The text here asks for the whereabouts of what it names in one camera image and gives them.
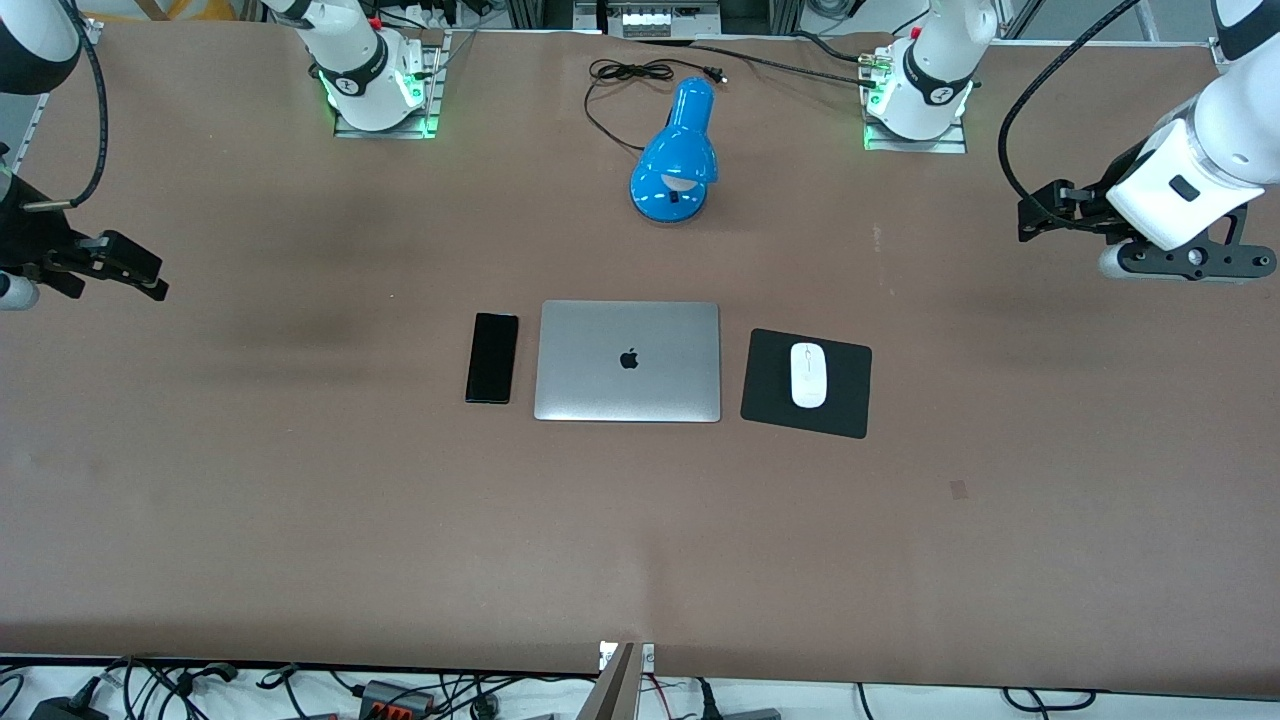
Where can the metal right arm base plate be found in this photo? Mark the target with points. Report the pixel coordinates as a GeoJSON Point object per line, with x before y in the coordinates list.
{"type": "Point", "coordinates": [432, 90]}

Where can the black power adapter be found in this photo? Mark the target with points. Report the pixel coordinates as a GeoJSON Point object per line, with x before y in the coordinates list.
{"type": "Point", "coordinates": [68, 708]}

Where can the black phone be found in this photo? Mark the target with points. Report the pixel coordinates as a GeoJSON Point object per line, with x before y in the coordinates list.
{"type": "Point", "coordinates": [492, 358]}

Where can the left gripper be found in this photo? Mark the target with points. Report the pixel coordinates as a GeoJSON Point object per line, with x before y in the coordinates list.
{"type": "Point", "coordinates": [1093, 206]}

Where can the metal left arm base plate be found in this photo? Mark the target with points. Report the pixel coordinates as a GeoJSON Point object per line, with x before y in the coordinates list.
{"type": "Point", "coordinates": [955, 140]}

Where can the aluminium corner rail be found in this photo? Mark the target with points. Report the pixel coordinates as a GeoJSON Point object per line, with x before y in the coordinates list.
{"type": "Point", "coordinates": [35, 115]}

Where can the grey box with orange connectors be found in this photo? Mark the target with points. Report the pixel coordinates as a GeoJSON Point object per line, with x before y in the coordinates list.
{"type": "Point", "coordinates": [398, 697]}

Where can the white computer mouse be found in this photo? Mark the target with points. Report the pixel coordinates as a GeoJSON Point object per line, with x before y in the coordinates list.
{"type": "Point", "coordinates": [808, 375]}

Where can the black mouse pad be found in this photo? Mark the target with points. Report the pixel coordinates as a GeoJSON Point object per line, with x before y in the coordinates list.
{"type": "Point", "coordinates": [850, 400]}

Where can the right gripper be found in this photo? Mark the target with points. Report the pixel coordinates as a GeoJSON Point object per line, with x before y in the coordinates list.
{"type": "Point", "coordinates": [28, 238]}

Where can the blue desk lamp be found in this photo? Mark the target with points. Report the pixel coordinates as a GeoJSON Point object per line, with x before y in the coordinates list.
{"type": "Point", "coordinates": [678, 150]}

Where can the aluminium post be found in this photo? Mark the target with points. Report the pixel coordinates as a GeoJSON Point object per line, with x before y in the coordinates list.
{"type": "Point", "coordinates": [618, 685]}

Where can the silver laptop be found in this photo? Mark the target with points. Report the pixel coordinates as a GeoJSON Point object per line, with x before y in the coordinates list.
{"type": "Point", "coordinates": [628, 361]}

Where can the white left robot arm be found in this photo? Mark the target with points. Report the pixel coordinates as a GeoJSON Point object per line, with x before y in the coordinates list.
{"type": "Point", "coordinates": [935, 70]}

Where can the aluminium corner bracket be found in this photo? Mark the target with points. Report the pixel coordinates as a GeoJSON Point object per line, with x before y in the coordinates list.
{"type": "Point", "coordinates": [1222, 52]}

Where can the white power strip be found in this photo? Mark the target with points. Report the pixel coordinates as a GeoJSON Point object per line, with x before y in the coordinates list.
{"type": "Point", "coordinates": [655, 20]}

